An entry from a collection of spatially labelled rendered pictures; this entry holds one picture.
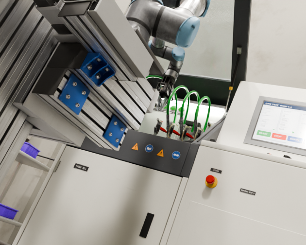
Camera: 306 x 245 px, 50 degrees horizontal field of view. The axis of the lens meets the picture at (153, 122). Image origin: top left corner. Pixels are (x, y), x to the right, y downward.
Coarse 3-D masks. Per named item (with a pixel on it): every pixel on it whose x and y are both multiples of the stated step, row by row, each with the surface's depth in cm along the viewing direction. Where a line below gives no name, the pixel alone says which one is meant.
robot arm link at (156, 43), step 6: (162, 0) 156; (168, 0) 153; (174, 0) 152; (168, 6) 157; (174, 6) 155; (150, 42) 186; (156, 42) 180; (162, 42) 180; (150, 48) 186; (156, 48) 183; (162, 48) 185; (156, 54) 187; (162, 54) 186
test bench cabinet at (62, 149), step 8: (64, 144) 170; (56, 160) 167; (48, 176) 164; (184, 184) 140; (40, 192) 161; (176, 200) 138; (32, 208) 158; (176, 208) 136; (24, 224) 155; (168, 224) 134; (168, 232) 133; (16, 240) 152
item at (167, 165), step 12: (132, 132) 161; (84, 144) 166; (96, 144) 164; (132, 144) 158; (144, 144) 156; (156, 144) 154; (168, 144) 152; (180, 144) 150; (108, 156) 159; (120, 156) 156; (132, 156) 155; (144, 156) 153; (156, 156) 151; (168, 156) 149; (180, 156) 147; (156, 168) 148; (168, 168) 146; (180, 168) 144
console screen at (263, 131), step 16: (256, 112) 178; (272, 112) 176; (288, 112) 174; (304, 112) 172; (256, 128) 171; (272, 128) 169; (288, 128) 167; (304, 128) 165; (256, 144) 165; (272, 144) 163; (288, 144) 161; (304, 144) 159
